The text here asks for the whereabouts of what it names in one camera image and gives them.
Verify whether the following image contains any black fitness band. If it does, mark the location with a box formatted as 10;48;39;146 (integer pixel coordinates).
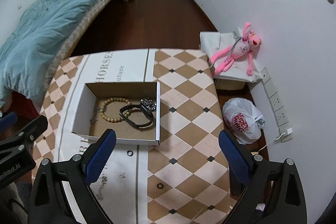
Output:
120;104;156;129

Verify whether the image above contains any white wall socket strip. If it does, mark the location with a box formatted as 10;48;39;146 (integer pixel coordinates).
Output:
260;67;293;142

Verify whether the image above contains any wooden bead bracelet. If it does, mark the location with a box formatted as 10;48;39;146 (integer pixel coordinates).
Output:
99;97;133;124

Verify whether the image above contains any pink panther plush toy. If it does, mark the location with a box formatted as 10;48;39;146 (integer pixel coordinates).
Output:
210;22;262;76

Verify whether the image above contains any white printed plastic bag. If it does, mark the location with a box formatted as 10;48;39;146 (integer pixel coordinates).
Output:
223;97;265;145

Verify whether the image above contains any cardboard box under cloth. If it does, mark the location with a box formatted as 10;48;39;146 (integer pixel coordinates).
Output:
214;79;246;91

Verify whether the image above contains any blue duvet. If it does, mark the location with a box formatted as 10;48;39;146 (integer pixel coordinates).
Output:
1;0;98;105

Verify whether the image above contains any white cloth on box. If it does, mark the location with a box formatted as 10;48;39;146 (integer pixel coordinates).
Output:
200;27;261;83

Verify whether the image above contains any silver chunky chain bracelet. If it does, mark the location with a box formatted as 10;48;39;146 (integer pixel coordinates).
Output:
139;97;157;112

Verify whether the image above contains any white cardboard box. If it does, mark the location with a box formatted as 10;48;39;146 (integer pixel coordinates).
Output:
71;82;161;146

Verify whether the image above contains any white charger with cable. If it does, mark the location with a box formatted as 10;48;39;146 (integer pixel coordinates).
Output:
257;128;293;154

